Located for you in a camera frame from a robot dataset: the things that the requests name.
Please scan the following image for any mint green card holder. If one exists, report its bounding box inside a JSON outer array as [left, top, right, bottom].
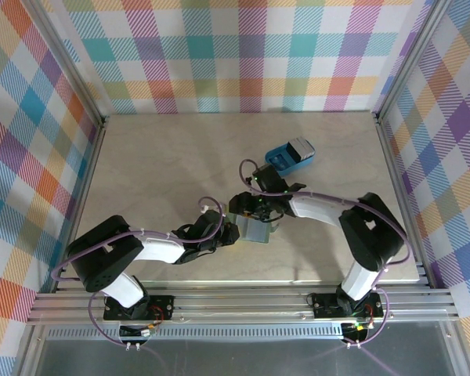
[[226, 212, 280, 244]]

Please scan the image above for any blue plastic tray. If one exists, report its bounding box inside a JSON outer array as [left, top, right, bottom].
[[265, 136, 316, 177]]

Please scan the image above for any stack of cards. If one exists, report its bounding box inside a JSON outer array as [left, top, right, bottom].
[[287, 136, 313, 162]]

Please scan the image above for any grey metal panel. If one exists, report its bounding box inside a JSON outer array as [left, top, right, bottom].
[[34, 338, 455, 376]]

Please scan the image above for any long aluminium mounting rail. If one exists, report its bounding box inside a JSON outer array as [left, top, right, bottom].
[[26, 287, 462, 327]]

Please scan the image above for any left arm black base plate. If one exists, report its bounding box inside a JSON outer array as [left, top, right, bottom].
[[103, 294, 176, 323]]

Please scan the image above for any slotted metal cable duct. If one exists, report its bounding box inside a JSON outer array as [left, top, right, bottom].
[[46, 327, 345, 341]]

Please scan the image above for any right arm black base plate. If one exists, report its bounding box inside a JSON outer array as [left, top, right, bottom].
[[312, 291, 385, 319]]

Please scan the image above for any aluminium side rail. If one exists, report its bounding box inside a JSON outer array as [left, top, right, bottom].
[[50, 117, 109, 294], [374, 113, 434, 290]]

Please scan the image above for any black electronics bracket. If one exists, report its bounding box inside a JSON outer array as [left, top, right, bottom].
[[341, 321, 371, 342]]

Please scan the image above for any aluminium corner post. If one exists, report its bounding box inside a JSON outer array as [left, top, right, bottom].
[[25, 0, 107, 128], [371, 0, 454, 123]]

